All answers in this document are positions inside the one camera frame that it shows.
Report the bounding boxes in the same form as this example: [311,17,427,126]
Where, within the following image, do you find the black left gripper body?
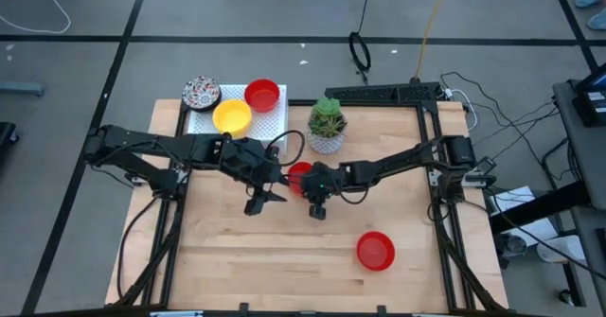
[218,135,285,190]

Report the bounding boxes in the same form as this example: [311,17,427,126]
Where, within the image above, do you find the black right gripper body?
[305,161,345,205]

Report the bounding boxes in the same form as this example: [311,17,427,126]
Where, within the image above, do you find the red cup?
[286,160,315,198]

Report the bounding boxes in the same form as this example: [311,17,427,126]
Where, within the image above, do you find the yellow plastic bowl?
[211,97,254,140]

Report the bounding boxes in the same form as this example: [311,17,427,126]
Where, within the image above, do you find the red plastic bowl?
[355,230,397,273]
[243,78,282,114]

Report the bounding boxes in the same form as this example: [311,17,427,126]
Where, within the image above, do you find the black patterned bowl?
[181,75,223,114]

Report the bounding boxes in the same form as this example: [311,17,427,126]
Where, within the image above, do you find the white perforated metal shelf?
[186,83,290,156]

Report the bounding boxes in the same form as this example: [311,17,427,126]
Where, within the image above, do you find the potted succulent in patterned pot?
[306,96,348,156]

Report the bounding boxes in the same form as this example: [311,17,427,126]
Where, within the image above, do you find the black perforated mounting bar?
[324,82,441,105]

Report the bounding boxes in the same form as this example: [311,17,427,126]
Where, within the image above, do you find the grey control box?
[463,155,499,189]

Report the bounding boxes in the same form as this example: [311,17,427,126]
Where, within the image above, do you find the white paper sheets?
[486,185,561,248]

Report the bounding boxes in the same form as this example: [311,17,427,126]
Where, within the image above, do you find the black table leg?
[489,179,593,237]

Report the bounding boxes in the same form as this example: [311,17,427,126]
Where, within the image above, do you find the grey furniture foot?
[0,80,45,97]

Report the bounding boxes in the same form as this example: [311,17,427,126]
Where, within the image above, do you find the black caster base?
[0,121,21,147]

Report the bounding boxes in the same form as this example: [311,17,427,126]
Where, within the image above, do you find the grey desk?
[551,63,606,317]

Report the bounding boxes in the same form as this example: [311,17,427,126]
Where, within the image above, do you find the black device with screen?
[571,62,606,129]

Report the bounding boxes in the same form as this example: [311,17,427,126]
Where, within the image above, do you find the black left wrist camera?
[243,186,266,217]

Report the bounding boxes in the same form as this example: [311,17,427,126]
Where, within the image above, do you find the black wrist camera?
[308,202,329,221]
[243,186,266,217]

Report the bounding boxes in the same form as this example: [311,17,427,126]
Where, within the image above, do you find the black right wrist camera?
[308,202,329,221]

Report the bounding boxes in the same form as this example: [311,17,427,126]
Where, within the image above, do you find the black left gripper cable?
[263,129,307,168]

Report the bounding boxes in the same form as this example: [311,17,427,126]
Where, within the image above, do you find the black aluminium rig frame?
[106,82,510,314]

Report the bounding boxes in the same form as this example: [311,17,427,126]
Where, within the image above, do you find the black coiled floor cable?
[348,0,373,85]

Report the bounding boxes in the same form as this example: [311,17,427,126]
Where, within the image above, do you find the white charger cable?
[442,87,478,132]

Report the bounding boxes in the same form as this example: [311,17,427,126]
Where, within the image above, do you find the thin black cable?
[438,70,561,163]

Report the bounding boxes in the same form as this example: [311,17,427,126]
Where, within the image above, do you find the yellow hanging cable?
[414,0,452,82]

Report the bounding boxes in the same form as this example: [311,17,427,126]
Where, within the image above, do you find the white floor cable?
[0,0,72,35]

